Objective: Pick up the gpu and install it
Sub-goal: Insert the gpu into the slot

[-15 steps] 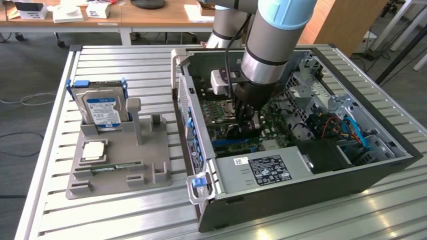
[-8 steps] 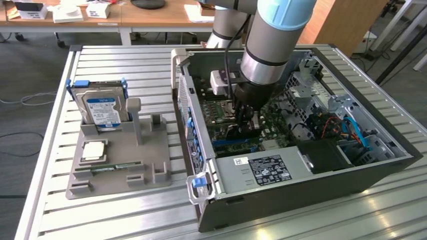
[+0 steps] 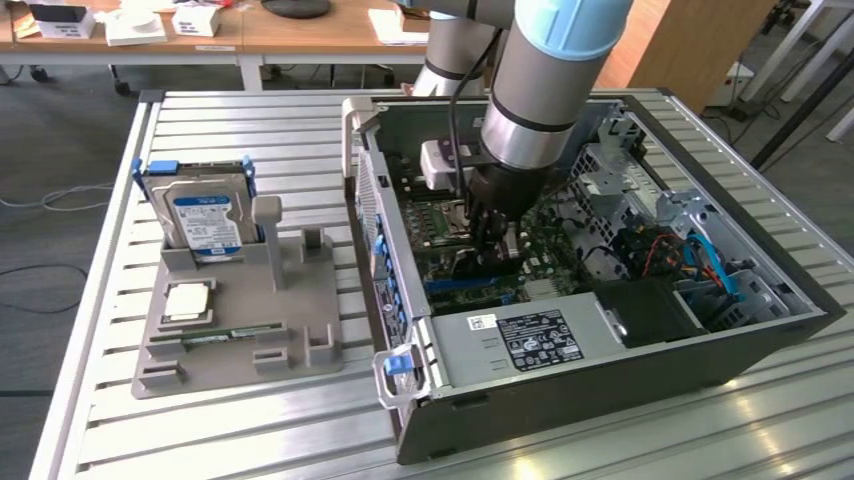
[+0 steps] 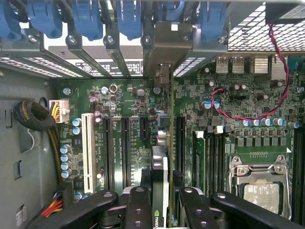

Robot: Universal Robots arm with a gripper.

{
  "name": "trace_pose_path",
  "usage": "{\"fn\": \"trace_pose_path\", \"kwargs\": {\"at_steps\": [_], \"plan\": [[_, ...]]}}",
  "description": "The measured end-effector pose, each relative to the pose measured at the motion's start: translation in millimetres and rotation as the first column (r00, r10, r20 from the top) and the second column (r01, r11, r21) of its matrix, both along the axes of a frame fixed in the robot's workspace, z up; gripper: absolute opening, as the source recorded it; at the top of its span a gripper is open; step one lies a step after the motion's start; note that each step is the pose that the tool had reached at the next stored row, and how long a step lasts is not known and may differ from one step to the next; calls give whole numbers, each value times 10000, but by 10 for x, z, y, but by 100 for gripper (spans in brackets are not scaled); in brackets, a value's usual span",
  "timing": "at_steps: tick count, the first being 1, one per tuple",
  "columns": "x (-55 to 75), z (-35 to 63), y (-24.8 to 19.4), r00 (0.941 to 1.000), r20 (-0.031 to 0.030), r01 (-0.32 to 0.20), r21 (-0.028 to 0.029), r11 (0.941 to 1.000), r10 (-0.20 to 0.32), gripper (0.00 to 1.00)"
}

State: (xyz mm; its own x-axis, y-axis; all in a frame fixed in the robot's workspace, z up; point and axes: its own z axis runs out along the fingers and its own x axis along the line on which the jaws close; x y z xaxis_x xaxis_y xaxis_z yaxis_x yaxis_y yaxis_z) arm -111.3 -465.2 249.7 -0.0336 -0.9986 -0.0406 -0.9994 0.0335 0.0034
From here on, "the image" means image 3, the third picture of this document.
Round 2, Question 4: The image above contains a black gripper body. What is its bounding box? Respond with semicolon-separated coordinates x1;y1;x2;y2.
464;163;556;225

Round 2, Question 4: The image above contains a blue expansion slot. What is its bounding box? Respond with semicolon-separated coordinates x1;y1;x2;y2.
424;275;499;294

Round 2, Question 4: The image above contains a white box round lid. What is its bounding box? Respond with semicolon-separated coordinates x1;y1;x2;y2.
103;7;168;48

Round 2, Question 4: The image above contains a white printed box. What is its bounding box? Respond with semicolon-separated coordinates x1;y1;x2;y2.
171;3;224;38

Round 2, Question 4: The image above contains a green graphics card black fan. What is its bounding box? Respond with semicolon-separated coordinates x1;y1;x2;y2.
447;247;523;290

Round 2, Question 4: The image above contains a silver spare CPU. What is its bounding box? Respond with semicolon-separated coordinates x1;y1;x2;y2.
159;282;219;326

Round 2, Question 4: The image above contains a blue disk wire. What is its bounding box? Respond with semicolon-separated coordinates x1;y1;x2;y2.
684;232;743;304

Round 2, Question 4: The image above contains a white box black top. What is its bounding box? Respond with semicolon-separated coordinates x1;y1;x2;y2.
32;4;99;40

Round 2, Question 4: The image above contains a silver chipset heat sink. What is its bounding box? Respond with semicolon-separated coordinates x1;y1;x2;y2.
522;280;570;302

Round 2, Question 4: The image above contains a wooden desk white frame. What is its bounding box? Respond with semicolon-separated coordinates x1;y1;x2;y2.
0;0;245;91
240;0;432;91

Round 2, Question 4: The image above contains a white box red button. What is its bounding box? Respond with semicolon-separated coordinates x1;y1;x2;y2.
706;62;756;109

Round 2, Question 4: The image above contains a grey power supply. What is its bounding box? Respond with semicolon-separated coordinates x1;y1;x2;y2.
426;292;632;390

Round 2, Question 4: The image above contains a black round object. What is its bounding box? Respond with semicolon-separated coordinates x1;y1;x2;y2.
259;0;333;19

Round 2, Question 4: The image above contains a metal disk bay cage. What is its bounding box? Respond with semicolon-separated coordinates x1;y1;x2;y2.
566;97;802;331

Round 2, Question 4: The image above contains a grey printed parts rack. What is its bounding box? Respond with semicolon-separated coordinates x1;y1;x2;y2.
131;195;347;400

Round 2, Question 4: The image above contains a hard disk in blue caddy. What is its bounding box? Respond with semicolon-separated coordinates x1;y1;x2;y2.
129;155;260;264

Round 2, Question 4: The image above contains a white table frame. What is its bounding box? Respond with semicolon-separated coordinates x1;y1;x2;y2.
738;0;854;142

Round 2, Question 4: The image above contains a black camera cable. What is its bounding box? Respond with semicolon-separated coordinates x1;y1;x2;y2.
447;27;508;206

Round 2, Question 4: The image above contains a metal CPU socket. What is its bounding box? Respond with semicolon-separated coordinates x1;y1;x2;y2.
431;199;474;240

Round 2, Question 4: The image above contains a wooden cabinet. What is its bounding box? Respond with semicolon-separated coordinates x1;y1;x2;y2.
592;0;782;115

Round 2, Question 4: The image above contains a green motherboard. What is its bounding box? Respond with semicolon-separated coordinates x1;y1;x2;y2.
392;144;602;316

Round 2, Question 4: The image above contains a black open PC case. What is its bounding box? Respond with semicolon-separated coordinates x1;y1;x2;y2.
339;94;843;466

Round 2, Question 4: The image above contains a black power wire bundle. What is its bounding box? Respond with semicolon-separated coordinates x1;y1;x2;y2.
610;227;675;281

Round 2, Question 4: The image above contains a black slanted pole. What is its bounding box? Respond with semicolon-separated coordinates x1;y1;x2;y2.
747;29;854;171

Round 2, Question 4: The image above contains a white paper stack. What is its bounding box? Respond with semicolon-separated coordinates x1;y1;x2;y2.
368;8;430;47

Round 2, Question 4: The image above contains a white floor cable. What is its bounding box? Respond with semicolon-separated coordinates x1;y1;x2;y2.
0;180;116;211

